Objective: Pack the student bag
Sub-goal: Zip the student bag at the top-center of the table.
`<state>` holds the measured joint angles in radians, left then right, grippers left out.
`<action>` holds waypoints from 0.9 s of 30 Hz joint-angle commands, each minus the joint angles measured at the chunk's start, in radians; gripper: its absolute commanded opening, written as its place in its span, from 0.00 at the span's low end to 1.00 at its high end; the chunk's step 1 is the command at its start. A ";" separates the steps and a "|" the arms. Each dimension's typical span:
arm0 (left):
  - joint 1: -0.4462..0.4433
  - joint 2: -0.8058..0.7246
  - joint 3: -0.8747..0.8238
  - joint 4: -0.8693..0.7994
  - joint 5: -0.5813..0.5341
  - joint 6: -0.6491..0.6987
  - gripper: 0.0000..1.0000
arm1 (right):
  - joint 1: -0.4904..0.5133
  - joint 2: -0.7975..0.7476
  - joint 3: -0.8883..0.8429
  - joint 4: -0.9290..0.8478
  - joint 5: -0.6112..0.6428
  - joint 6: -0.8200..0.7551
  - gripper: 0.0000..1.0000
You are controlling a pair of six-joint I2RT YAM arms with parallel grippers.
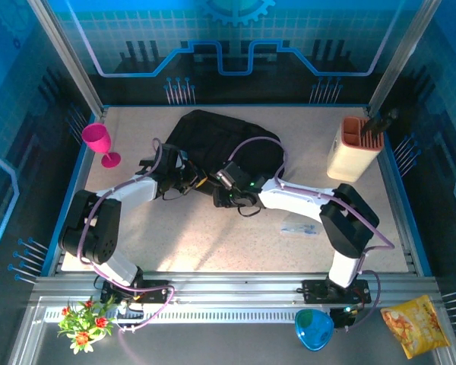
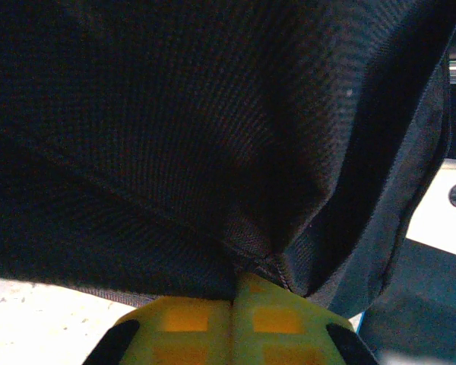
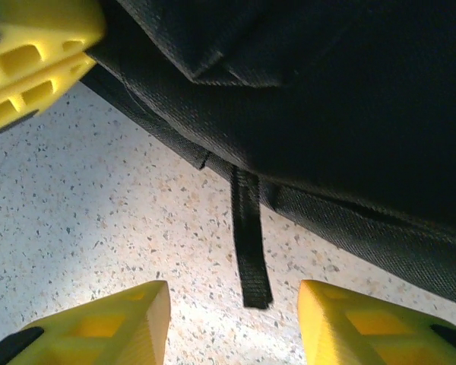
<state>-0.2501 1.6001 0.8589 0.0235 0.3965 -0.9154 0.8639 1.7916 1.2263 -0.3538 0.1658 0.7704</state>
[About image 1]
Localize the black student backpack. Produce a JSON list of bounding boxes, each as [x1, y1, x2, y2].
[[163, 109, 286, 191]]

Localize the clear plastic pencil case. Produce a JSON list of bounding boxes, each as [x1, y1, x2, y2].
[[280, 220, 322, 237]]

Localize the yellow snack bag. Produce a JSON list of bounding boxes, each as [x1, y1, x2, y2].
[[379, 294, 451, 360]]

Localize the pink plastic goblet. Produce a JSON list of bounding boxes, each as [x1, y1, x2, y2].
[[81, 122, 122, 169]]

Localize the cream knife block orange top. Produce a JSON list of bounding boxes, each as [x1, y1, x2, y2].
[[326, 116, 385, 183]]

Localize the white black controller box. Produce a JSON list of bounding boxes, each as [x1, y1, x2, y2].
[[116, 303, 145, 325]]

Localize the blue plastic bowl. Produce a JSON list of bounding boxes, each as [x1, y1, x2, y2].
[[294, 308, 334, 352]]

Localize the black controller box green light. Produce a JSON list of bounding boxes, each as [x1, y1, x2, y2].
[[329, 303, 366, 330]]

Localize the artificial plant red flowers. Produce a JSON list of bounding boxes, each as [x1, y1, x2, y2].
[[56, 295, 122, 355]]

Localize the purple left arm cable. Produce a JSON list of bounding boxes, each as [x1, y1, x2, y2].
[[78, 137, 176, 335]]

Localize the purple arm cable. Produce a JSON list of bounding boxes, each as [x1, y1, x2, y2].
[[78, 137, 176, 335], [227, 135, 396, 332]]

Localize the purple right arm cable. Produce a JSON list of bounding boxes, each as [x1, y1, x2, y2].
[[227, 135, 396, 332]]

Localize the aluminium front frame rail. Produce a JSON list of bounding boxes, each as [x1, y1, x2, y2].
[[30, 270, 442, 305]]

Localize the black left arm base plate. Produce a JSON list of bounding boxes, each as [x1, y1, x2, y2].
[[100, 278, 175, 305]]

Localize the slotted grey cable duct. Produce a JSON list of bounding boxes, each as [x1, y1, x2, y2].
[[43, 306, 350, 325]]

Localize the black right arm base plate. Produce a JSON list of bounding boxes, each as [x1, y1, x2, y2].
[[302, 278, 372, 304]]

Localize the black handled knife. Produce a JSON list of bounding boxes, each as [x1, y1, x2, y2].
[[359, 108, 400, 138]]

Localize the aluminium frame post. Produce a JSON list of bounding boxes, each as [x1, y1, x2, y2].
[[366, 0, 444, 115], [26, 0, 108, 118]]

